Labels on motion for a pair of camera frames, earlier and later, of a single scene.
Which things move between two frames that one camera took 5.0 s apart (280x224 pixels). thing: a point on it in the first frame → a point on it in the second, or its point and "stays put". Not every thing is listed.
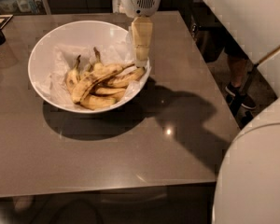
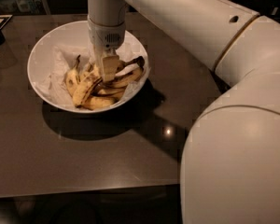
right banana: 126,77 stays put
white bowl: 54,52 stays put
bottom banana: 95,102 stays put
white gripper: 139,2 → 105,36
